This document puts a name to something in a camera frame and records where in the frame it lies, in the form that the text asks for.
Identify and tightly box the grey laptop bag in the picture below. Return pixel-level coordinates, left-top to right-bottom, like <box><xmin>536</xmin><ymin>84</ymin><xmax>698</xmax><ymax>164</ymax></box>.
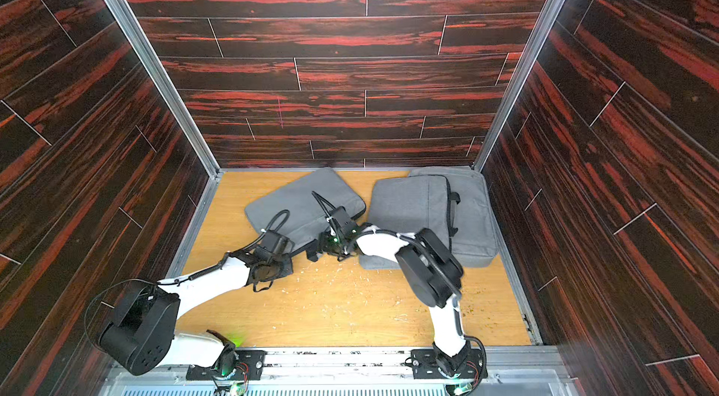
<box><xmin>367</xmin><ymin>174</ymin><xmax>461</xmax><ymax>248</ymax></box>
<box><xmin>245</xmin><ymin>167</ymin><xmax>366</xmax><ymax>253</ymax></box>
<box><xmin>409</xmin><ymin>166</ymin><xmax>499</xmax><ymax>268</ymax></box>

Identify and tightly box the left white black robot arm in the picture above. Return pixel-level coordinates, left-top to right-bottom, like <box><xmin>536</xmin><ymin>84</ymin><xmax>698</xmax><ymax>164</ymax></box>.
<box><xmin>88</xmin><ymin>210</ymin><xmax>293</xmax><ymax>379</ymax></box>

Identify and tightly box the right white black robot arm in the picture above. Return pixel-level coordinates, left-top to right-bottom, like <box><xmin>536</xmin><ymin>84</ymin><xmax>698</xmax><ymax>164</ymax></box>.
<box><xmin>306</xmin><ymin>208</ymin><xmax>487</xmax><ymax>382</ymax></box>

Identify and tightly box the aluminium front rail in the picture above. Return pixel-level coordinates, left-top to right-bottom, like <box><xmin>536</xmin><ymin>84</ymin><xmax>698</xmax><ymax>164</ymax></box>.
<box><xmin>100</xmin><ymin>347</ymin><xmax>580</xmax><ymax>395</ymax></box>

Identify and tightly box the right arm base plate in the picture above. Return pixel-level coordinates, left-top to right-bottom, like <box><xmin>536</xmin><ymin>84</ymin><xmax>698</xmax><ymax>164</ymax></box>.
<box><xmin>404</xmin><ymin>347</ymin><xmax>488</xmax><ymax>381</ymax></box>

